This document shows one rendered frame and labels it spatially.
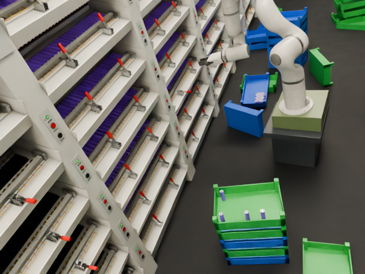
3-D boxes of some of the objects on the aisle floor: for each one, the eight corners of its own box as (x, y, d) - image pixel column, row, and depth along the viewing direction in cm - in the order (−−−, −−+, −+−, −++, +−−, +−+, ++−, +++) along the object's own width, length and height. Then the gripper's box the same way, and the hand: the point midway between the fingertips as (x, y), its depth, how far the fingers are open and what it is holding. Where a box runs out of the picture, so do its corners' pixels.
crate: (283, 226, 161) (282, 218, 157) (289, 263, 146) (288, 255, 141) (227, 230, 169) (225, 222, 164) (228, 265, 154) (225, 257, 149)
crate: (266, 107, 244) (265, 101, 238) (241, 107, 252) (240, 101, 246) (270, 78, 257) (269, 72, 251) (246, 79, 266) (244, 73, 260)
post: (219, 110, 258) (152, -176, 150) (216, 117, 252) (144, -176, 144) (197, 110, 267) (119, -160, 158) (194, 117, 260) (110, -160, 152)
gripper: (226, 45, 195) (201, 51, 205) (220, 57, 184) (193, 63, 194) (230, 55, 199) (205, 61, 209) (224, 67, 188) (197, 73, 198)
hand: (202, 62), depth 200 cm, fingers open, 3 cm apart
